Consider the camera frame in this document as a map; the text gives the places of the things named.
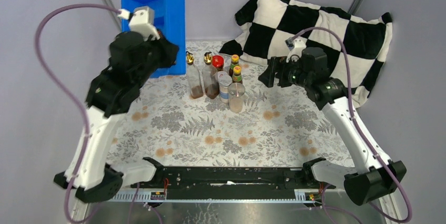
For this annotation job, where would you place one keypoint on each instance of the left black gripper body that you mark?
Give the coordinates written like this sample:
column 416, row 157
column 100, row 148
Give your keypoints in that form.
column 156, row 55

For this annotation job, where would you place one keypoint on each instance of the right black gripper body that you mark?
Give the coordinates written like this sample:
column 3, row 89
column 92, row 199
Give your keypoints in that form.
column 291, row 73

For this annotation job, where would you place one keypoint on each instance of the tall glass spice canister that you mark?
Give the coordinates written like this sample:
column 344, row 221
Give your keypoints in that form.
column 236, row 93

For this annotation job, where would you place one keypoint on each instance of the metal lid shaker jar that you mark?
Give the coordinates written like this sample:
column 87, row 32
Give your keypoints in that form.
column 224, row 82

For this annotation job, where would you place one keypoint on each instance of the glass oil bottle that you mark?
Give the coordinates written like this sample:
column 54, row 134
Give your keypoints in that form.
column 193, row 77
column 209, row 77

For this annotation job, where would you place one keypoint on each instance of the blue divided plastic bin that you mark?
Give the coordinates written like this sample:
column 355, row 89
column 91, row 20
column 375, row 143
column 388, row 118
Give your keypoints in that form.
column 169, row 17

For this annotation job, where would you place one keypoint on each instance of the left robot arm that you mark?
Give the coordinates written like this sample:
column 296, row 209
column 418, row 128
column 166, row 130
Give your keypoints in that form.
column 108, row 101

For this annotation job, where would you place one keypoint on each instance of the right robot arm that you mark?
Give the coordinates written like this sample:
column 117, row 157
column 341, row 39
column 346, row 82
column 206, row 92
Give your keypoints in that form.
column 374, row 174

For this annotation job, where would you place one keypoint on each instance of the front sauce bottle yellow cap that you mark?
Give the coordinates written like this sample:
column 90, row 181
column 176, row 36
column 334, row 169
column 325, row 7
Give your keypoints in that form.
column 237, row 76

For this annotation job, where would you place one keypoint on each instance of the sauce bottle yellow cap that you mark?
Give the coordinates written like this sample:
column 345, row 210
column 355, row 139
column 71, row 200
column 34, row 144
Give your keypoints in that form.
column 234, row 63
column 237, row 76

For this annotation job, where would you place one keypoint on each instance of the back sauce bottle yellow cap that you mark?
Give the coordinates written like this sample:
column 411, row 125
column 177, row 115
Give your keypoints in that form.
column 234, row 63

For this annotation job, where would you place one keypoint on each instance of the white lid sauce jar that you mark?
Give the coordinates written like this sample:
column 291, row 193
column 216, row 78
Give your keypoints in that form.
column 221, row 73

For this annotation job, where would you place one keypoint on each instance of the floral fern tablecloth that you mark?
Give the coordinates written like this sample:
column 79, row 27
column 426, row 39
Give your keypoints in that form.
column 277, row 127

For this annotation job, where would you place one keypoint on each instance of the red lid chili jar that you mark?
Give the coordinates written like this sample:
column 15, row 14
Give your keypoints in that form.
column 218, row 62

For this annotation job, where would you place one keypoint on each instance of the black white checkered pillow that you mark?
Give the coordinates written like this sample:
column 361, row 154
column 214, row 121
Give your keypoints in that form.
column 356, row 49

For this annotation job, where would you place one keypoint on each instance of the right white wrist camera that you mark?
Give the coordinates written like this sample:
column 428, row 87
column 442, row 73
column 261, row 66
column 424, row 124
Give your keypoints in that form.
column 296, row 46

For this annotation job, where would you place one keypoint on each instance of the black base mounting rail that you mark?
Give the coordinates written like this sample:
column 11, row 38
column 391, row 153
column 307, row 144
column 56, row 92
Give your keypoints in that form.
column 229, row 183

